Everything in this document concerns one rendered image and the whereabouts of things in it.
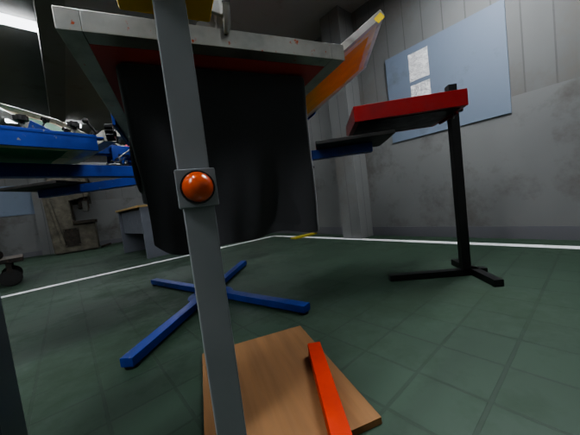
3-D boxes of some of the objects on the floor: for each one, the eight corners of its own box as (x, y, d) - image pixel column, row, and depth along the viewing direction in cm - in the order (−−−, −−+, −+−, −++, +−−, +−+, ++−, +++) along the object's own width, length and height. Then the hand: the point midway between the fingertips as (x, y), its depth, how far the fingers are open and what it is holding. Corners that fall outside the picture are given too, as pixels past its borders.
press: (109, 244, 755) (95, 162, 740) (114, 246, 676) (99, 154, 661) (53, 254, 678) (36, 163, 663) (51, 257, 599) (32, 154, 584)
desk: (164, 245, 564) (159, 206, 559) (196, 248, 453) (189, 200, 448) (122, 253, 510) (115, 211, 505) (146, 259, 399) (137, 204, 394)
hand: (225, 38), depth 57 cm, fingers open, 5 cm apart
